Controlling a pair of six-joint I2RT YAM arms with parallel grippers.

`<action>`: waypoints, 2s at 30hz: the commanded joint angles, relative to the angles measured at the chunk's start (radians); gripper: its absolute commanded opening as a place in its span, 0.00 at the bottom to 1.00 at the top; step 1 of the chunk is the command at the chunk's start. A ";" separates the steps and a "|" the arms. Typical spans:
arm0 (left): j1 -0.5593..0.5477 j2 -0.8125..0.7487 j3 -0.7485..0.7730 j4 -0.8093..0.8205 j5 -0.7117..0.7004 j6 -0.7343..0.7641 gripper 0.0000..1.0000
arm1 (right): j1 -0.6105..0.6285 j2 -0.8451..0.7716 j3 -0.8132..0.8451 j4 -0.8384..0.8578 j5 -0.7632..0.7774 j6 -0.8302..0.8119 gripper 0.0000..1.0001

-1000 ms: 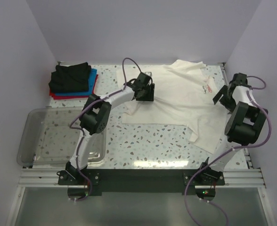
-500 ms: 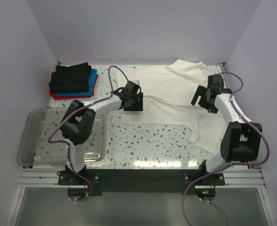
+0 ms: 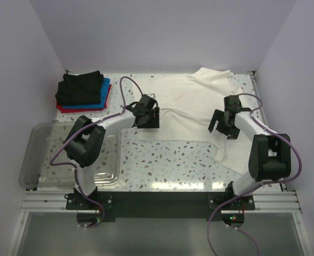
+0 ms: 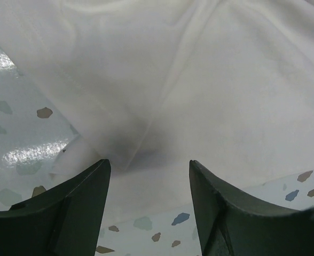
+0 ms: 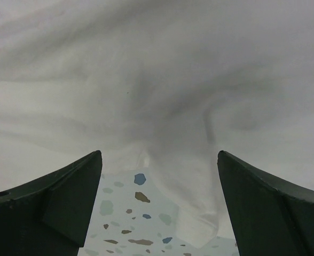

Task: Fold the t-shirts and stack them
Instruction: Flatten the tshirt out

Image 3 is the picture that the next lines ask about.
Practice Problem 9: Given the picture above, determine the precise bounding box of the white printed t-shirt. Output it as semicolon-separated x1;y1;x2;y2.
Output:
133;68;252;174

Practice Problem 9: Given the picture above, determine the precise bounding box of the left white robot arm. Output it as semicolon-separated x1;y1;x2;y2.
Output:
64;94;160;197

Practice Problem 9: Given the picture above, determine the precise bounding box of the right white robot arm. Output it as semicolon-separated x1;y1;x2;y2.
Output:
208;95;291;201

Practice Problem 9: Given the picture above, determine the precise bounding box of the folded blue t-shirt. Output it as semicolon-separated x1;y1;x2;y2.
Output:
60;77;113;113

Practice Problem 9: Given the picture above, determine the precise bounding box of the clear plastic bin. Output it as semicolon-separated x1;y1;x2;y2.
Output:
19;122;121;189

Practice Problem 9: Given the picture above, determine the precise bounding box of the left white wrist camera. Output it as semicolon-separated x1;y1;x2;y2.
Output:
147;93;156;99

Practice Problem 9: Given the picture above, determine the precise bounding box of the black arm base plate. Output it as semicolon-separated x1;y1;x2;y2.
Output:
65;190;256;223

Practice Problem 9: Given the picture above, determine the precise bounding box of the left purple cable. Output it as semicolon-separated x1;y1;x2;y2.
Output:
50;76;147;230

